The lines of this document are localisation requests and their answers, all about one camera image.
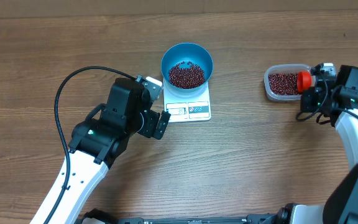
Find red adzuki beans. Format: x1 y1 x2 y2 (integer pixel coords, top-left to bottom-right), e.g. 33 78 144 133
268 73 298 95

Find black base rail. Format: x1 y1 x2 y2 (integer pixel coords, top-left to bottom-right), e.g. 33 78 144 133
74 203 296 224

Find white digital kitchen scale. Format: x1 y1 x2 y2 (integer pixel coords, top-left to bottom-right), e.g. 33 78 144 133
163 80 211 123

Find red beans in bowl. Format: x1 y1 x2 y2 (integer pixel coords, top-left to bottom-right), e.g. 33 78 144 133
168 61 206 89

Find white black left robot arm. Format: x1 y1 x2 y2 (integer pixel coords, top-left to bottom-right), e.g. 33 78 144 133
31 76 170 223

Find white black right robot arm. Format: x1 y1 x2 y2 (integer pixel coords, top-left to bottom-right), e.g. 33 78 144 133
276 63 358 223

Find orange measuring scoop blue handle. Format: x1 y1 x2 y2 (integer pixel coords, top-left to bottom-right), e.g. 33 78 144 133
296 71 312 93

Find teal blue bowl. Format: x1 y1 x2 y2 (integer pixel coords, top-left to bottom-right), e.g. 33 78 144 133
160 42 214 92

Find clear plastic container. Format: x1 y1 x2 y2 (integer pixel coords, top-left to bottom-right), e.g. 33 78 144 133
264 63 311 102

